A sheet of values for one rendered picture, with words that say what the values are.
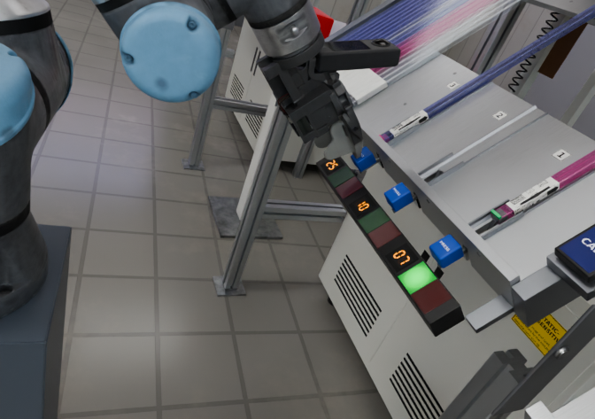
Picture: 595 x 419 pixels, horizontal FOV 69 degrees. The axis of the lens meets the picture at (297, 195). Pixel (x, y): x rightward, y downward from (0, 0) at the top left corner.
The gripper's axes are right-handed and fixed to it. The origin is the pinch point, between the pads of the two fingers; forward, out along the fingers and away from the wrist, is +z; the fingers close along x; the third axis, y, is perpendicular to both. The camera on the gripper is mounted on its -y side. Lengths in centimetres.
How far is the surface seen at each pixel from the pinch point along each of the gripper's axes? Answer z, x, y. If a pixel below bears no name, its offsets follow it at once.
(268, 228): 69, -68, 29
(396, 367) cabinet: 62, 4, 14
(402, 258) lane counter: 2.8, 19.0, 4.4
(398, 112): 1.8, -4.4, -9.2
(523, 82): 40, -34, -55
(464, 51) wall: 263, -353, -230
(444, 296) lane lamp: 2.7, 26.1, 3.3
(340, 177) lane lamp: 2.7, 0.5, 4.6
